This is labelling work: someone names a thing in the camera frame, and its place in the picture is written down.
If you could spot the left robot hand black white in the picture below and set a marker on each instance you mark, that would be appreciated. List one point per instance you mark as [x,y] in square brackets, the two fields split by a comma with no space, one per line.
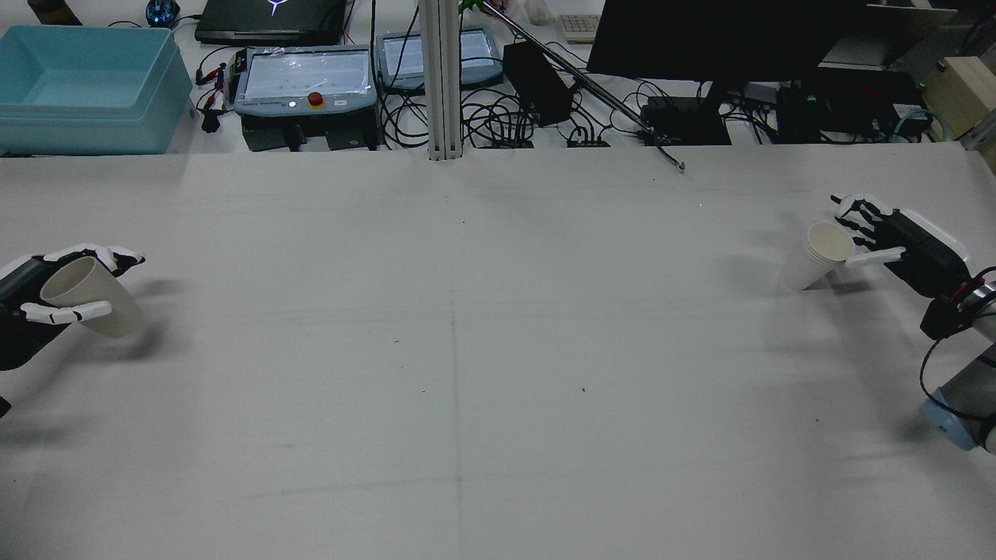
[19,334]

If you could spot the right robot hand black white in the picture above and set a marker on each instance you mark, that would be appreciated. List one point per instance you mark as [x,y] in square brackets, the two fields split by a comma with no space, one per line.
[926,253]

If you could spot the beige paper cup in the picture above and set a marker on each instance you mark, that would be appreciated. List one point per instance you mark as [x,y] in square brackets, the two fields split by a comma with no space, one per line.
[101,303]

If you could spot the white paper cup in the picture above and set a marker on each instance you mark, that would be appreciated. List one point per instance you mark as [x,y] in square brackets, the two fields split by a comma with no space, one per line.
[809,260]

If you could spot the wooden box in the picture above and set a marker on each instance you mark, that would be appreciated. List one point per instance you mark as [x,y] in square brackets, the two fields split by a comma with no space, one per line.
[961,93]

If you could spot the black electronics box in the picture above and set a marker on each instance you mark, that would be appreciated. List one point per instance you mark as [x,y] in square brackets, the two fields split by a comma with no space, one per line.
[840,101]

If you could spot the grey laptop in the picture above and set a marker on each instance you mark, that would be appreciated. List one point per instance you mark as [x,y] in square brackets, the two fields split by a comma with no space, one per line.
[895,39]

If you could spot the blue plastic bin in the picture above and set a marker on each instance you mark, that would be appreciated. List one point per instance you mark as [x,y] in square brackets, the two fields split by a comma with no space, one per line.
[93,117]

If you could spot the black monitor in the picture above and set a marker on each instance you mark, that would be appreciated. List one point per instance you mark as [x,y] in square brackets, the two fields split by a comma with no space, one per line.
[700,39]

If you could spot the black pendant holder box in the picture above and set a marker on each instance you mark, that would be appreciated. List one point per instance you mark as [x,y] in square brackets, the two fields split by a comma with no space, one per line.
[268,136]

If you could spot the dark flat object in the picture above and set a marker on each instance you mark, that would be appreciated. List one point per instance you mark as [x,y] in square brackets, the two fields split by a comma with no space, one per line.
[54,11]

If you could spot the blue round gadget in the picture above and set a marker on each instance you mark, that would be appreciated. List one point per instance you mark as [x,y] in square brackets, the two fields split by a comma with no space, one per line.
[162,12]

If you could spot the black connector hub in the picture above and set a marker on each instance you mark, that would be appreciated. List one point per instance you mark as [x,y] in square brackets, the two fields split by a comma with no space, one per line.
[587,143]
[513,143]

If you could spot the teach pendant with red button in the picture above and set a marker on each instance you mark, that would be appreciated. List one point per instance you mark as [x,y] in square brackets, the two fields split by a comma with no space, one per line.
[303,78]

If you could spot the thin metal rod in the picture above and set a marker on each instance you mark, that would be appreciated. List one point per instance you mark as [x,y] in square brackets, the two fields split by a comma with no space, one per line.
[580,76]

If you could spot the black laptop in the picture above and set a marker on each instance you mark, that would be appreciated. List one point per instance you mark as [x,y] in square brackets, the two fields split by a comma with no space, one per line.
[264,27]

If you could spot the white numeric keypad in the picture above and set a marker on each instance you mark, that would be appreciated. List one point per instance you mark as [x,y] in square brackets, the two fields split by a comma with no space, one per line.
[577,28]

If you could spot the black power adapter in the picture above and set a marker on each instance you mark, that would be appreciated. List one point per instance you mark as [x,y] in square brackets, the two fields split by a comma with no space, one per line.
[537,85]

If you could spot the white computer mouse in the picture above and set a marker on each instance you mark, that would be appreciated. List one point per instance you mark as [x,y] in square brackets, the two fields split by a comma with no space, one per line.
[537,11]

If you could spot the grey teach pendant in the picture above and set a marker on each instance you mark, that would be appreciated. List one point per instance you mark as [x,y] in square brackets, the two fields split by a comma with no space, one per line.
[478,54]

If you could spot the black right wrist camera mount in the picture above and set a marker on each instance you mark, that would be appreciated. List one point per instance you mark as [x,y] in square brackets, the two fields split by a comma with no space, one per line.
[938,319]

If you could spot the aluminium profile post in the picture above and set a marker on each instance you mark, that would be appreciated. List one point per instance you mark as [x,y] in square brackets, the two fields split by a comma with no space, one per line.
[441,78]

